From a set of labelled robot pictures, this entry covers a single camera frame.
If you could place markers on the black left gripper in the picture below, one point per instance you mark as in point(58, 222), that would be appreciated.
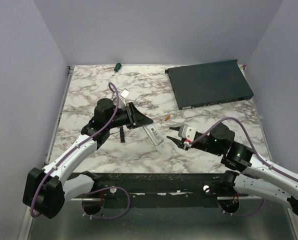
point(136, 118)

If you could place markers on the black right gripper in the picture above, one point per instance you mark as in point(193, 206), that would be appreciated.
point(179, 143)

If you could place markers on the white remote control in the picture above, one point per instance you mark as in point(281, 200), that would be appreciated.
point(154, 134)

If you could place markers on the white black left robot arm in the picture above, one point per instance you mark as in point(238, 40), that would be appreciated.
point(44, 188)

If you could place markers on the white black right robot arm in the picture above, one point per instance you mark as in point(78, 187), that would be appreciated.
point(248, 172)

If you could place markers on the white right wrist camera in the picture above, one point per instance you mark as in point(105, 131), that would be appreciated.
point(187, 133)

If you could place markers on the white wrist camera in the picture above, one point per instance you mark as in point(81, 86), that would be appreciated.
point(122, 98)
point(187, 133)

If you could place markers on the black cable connector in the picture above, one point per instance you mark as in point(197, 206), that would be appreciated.
point(122, 134)

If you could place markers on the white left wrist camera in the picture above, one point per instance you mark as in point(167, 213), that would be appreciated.
point(122, 98)

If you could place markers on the silver metal bracket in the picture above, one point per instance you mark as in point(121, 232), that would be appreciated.
point(113, 97)

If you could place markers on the aluminium front rail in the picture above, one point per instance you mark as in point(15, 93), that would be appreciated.
point(111, 186)

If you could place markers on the aluminium rail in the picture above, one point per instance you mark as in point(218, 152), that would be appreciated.
point(111, 186)
point(59, 115)

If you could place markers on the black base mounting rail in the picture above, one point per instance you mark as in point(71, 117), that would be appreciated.
point(154, 201)

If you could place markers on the dark flat network switch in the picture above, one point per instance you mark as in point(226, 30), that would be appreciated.
point(208, 84)

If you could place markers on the green handled screwdriver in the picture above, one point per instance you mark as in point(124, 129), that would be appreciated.
point(117, 68)

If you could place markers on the aluminium left side rail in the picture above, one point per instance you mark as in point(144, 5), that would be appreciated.
point(59, 115)

